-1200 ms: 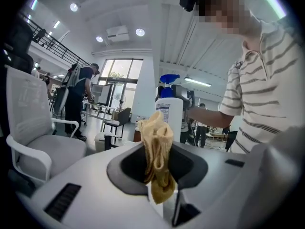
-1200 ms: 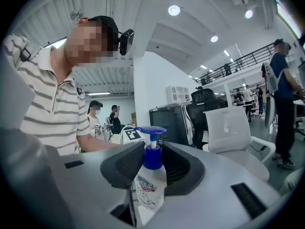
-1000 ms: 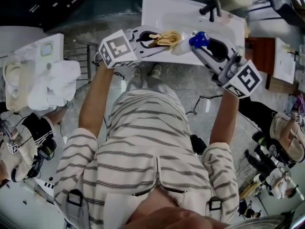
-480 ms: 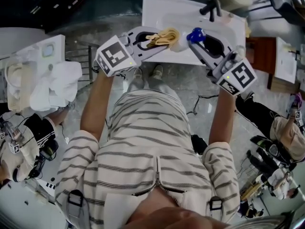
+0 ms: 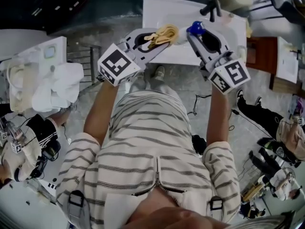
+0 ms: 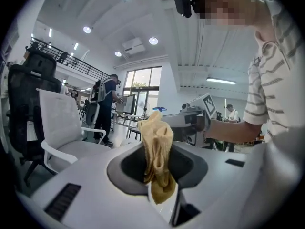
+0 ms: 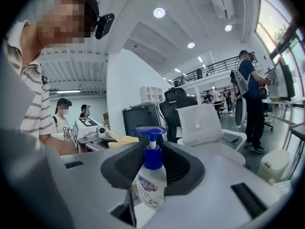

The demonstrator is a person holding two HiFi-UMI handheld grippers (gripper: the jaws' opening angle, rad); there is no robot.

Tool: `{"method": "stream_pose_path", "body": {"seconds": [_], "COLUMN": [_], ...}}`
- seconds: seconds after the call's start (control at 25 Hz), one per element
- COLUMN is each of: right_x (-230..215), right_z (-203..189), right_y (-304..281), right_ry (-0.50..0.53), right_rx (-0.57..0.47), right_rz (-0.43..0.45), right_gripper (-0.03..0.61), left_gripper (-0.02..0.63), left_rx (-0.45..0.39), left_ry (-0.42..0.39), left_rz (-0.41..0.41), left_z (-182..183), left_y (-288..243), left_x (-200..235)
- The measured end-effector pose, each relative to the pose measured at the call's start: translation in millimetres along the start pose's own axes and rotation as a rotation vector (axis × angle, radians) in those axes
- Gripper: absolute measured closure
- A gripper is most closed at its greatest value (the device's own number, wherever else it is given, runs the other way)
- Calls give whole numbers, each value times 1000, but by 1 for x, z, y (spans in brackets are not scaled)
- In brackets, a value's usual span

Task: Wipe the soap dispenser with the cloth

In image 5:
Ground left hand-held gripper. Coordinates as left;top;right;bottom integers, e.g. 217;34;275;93
96;27;173;87

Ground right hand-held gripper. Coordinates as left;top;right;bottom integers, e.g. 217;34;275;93
185;28;252;95

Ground blue-capped small bottle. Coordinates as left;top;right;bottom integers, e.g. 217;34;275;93
173;21;205;46

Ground yellow cloth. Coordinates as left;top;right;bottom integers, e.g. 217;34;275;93
144;24;179;50

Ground person's right forearm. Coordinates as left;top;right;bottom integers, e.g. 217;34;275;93
206;86;233;147

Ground person's left forearm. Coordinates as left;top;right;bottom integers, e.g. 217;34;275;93
83;81;120;147

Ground person's grey shoe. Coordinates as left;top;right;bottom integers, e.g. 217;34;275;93
153;65;165;81

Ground person's grey trousers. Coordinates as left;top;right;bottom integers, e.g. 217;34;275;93
130;76;179;100

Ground white washbasin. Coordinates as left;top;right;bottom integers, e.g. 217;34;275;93
142;0;247;66

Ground black faucet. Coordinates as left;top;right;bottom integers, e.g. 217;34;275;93
200;0;222;22

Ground red-brown wooden cabinet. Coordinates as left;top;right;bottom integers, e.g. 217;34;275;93
246;37;279;90

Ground metal rack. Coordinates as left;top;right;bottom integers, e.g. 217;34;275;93
66;45;102;88

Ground small white sink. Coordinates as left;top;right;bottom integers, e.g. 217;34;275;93
275;36;300;83

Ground black metal chair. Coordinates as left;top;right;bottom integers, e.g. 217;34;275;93
247;0;305;26

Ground pile of white towels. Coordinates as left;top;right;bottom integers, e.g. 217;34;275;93
31;62;84;113

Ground white fixture with lit panel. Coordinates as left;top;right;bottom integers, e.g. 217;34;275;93
0;36;67;66

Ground person's striped shirt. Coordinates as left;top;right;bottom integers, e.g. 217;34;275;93
56;89;241;229

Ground large black cabinet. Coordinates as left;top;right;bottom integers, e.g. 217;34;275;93
0;0;90;33

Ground cream plastic tub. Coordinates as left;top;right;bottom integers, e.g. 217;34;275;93
7;61;41;112

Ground white panel with black marks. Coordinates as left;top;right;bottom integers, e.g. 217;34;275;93
45;175;60;193

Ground grey shoulder strap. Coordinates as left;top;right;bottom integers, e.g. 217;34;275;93
68;190;91;229
209;196;224;218

